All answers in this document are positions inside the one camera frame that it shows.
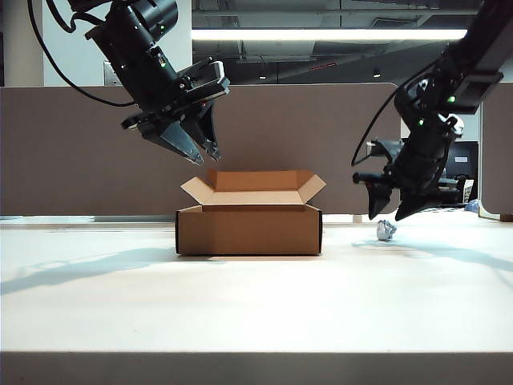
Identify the narrow brown desk divider panel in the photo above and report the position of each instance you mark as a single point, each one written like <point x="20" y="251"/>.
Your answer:
<point x="497" y="160"/>

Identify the crumpled white paper ball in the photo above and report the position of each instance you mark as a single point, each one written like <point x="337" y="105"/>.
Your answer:
<point x="385" y="230"/>

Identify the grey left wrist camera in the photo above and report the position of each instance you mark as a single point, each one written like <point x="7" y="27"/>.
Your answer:
<point x="208" y="80"/>

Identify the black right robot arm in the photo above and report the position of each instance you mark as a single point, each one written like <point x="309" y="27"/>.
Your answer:
<point x="465" y="68"/>

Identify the metal wall switch plate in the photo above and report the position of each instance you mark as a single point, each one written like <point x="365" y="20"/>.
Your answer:
<point x="108" y="74"/>

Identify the blue crumpled bag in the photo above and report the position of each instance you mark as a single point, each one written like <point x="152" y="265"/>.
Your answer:
<point x="473" y="205"/>

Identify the white divider foot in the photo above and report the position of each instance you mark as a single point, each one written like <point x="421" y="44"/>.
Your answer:
<point x="357" y="219"/>

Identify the black monitor with white label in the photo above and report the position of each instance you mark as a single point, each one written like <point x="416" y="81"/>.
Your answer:
<point x="465" y="158"/>

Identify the wide brown desk divider panel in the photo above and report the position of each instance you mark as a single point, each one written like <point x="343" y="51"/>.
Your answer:
<point x="80" y="160"/>

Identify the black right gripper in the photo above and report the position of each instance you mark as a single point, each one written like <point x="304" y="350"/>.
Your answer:
<point x="418" y="168"/>

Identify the long ceiling strip light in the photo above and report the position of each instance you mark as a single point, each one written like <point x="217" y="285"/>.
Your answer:
<point x="320" y="34"/>

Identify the brown divider foot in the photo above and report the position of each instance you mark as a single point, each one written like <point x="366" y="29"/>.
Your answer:
<point x="506" y="217"/>

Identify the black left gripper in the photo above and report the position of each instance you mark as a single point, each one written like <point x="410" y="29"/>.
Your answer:
<point x="160" y="116"/>

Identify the open brown cardboard box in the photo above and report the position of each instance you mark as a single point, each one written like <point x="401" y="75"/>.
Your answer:
<point x="248" y="234"/>

